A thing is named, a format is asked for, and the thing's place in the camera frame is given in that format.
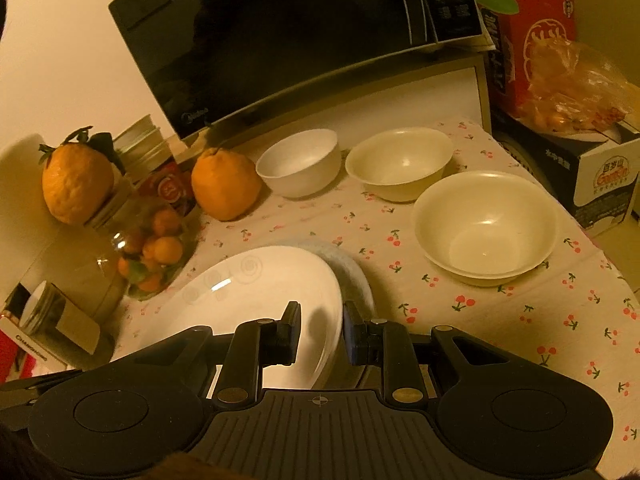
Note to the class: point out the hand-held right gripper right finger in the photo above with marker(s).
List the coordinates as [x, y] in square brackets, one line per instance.
[351, 335]

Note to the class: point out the black microwave oven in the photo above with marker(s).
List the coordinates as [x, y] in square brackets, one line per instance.
[280, 45]

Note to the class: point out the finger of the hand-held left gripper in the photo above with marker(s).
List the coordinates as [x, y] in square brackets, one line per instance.
[30, 386]

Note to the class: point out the large orange with leaves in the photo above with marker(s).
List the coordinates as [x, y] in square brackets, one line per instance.
[77, 182]

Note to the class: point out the white plate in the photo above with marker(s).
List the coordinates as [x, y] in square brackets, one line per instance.
[240, 285]

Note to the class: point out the plastic bag of oranges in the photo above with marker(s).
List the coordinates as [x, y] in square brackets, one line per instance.
[575, 92]

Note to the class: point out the dark cardboard box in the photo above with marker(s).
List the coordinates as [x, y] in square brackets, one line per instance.
[575, 175]

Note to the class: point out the glass jar of kumquats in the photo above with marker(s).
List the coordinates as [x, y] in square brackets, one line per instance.
[150, 250]

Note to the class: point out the red label jar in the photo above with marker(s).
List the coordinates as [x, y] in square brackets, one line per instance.
[170, 187]

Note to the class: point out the red cardboard box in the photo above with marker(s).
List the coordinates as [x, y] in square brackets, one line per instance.
[530, 35]

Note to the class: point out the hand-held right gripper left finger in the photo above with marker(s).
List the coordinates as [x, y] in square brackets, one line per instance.
[294, 332]

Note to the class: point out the white bowl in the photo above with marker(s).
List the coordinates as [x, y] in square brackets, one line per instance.
[300, 165]

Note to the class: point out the dark jar with silver lid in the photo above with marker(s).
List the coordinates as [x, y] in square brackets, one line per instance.
[50, 312]

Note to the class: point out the cherry print tablecloth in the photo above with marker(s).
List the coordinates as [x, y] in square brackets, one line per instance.
[475, 320]

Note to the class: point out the cream bowl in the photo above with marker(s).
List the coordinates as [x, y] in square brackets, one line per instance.
[400, 162]
[487, 230]

